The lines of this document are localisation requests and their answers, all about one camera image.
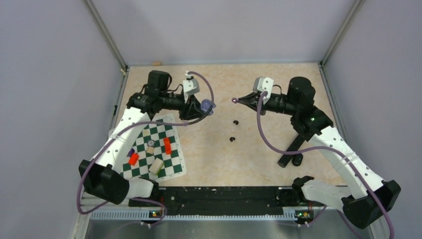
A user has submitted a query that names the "small wooden cube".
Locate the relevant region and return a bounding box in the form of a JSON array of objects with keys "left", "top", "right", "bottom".
[{"left": 145, "top": 146, "right": 155, "bottom": 155}]

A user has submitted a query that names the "aluminium frame post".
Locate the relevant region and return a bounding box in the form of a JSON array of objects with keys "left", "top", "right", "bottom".
[
  {"left": 82, "top": 0, "right": 128, "bottom": 76},
  {"left": 319, "top": 0, "right": 365, "bottom": 68}
]

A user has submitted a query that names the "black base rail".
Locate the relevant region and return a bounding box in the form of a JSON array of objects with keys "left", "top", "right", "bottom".
[{"left": 128, "top": 186, "right": 325, "bottom": 217}]

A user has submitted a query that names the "green white chess mat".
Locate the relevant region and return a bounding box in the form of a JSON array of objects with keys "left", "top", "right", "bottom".
[{"left": 108, "top": 114, "right": 188, "bottom": 182}]

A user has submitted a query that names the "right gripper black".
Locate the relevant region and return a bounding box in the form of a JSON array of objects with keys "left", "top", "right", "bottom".
[{"left": 238, "top": 91, "right": 299, "bottom": 116}]

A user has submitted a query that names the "blue poker chip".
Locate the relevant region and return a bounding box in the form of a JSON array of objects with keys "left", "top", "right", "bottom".
[{"left": 147, "top": 140, "right": 155, "bottom": 147}]

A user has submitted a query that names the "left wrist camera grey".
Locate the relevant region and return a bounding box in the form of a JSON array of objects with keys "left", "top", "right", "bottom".
[{"left": 182, "top": 78, "right": 200, "bottom": 103}]

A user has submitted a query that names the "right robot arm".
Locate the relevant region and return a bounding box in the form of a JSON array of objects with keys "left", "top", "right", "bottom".
[{"left": 232, "top": 77, "right": 401, "bottom": 229}]

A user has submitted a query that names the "aluminium frame post left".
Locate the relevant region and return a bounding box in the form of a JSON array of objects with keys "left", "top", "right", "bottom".
[{"left": 82, "top": 0, "right": 128, "bottom": 76}]

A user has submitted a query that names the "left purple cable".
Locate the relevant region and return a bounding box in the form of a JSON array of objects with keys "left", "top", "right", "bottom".
[{"left": 76, "top": 71, "right": 215, "bottom": 228}]

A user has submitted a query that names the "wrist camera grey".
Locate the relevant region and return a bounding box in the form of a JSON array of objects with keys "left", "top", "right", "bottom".
[
  {"left": 182, "top": 78, "right": 200, "bottom": 103},
  {"left": 253, "top": 77, "right": 274, "bottom": 101}
]

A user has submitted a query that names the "purple cable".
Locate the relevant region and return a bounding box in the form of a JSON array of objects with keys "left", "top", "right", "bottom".
[
  {"left": 256, "top": 92, "right": 395, "bottom": 239},
  {"left": 76, "top": 71, "right": 215, "bottom": 228}
]

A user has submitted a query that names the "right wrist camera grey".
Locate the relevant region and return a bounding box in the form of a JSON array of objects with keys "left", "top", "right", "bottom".
[{"left": 253, "top": 77, "right": 274, "bottom": 101}]

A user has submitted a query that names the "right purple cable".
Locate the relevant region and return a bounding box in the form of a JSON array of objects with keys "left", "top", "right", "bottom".
[{"left": 256, "top": 92, "right": 395, "bottom": 239}]

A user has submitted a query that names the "aluminium frame post right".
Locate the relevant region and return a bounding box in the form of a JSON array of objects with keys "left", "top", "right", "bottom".
[{"left": 319, "top": 0, "right": 365, "bottom": 68}]

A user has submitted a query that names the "orange rectangular block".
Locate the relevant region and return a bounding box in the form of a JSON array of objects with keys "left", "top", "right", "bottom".
[{"left": 163, "top": 137, "right": 172, "bottom": 155}]

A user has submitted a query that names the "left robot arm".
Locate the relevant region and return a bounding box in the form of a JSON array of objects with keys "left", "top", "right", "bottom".
[{"left": 77, "top": 70, "right": 215, "bottom": 206}]

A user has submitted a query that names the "purple small piece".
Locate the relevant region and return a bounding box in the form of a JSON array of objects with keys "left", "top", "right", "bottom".
[{"left": 127, "top": 148, "right": 135, "bottom": 157}]

